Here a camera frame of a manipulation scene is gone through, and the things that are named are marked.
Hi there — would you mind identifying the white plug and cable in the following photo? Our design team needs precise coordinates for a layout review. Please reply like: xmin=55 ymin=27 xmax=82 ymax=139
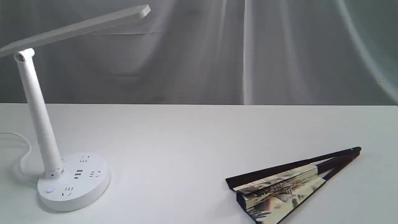
xmin=0 ymin=132 xmax=39 ymax=183

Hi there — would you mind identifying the white desk lamp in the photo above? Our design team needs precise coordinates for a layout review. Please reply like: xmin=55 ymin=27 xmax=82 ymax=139
xmin=1 ymin=4 xmax=151 ymax=212

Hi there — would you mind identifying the painted paper folding fan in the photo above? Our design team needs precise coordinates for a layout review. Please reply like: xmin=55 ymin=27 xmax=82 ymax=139
xmin=226 ymin=147 xmax=362 ymax=224

